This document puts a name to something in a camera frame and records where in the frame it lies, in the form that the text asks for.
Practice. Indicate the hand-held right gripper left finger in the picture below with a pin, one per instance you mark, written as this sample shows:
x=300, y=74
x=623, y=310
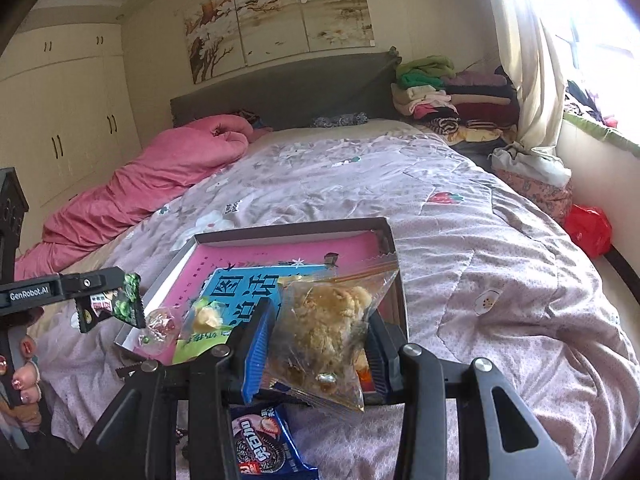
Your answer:
x=255, y=355

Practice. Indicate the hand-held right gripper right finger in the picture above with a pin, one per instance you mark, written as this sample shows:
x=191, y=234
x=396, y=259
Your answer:
x=395, y=360

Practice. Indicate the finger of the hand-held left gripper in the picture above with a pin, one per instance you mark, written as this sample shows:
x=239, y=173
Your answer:
x=95, y=282

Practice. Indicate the black and green snack packet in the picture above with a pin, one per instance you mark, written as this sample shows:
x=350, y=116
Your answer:
x=117, y=307

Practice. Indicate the light green snack packet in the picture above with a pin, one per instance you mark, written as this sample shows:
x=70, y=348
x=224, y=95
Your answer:
x=197, y=342

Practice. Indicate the shallow cardboard box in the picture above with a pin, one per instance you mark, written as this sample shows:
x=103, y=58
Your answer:
x=160, y=285

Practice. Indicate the clear bag with cake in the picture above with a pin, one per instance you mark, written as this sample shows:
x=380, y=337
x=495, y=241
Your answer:
x=325, y=330

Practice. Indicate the clear candy bag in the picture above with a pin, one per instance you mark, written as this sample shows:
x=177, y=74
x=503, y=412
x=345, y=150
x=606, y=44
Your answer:
x=160, y=327

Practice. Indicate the blue cookie packet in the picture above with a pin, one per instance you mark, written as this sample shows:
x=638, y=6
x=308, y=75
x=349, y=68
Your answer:
x=270, y=447

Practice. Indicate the person's left hand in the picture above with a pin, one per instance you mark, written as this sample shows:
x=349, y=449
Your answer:
x=27, y=377

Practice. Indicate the pink quilt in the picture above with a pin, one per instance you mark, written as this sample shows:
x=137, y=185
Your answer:
x=150, y=185

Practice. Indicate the floral lilac bed blanket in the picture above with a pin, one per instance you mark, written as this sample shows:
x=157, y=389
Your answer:
x=500, y=285

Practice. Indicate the cream wardrobe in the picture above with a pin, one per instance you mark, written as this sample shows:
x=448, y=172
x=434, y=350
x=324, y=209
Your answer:
x=75, y=110

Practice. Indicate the pink floral cloth bundle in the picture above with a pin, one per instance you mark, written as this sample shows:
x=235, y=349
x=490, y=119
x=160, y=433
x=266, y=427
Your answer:
x=545, y=197

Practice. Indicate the red plastic bag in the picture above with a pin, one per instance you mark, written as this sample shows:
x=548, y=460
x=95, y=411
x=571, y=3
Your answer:
x=587, y=230

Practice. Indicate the white cloth bundle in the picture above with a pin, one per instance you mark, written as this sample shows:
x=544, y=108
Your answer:
x=530, y=165

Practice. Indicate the dark patterned pillow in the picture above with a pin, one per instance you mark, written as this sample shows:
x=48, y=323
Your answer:
x=340, y=120

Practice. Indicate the pile of folded clothes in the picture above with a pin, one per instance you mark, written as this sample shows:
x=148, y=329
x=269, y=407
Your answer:
x=475, y=105

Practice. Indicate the grey bed headboard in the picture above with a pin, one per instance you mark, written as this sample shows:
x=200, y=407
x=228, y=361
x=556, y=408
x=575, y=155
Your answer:
x=300, y=90

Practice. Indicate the green windowsill cloth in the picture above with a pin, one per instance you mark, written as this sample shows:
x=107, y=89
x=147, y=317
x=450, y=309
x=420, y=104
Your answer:
x=600, y=135

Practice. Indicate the clothes on windowsill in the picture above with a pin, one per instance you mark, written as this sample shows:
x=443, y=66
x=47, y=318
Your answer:
x=590, y=102

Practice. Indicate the cream curtain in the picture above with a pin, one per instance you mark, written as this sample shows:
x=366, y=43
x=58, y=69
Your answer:
x=530, y=60

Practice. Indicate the tree wall painting panel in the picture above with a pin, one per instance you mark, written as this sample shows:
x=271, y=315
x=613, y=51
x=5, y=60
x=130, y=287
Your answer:
x=272, y=20
x=335, y=10
x=210, y=40

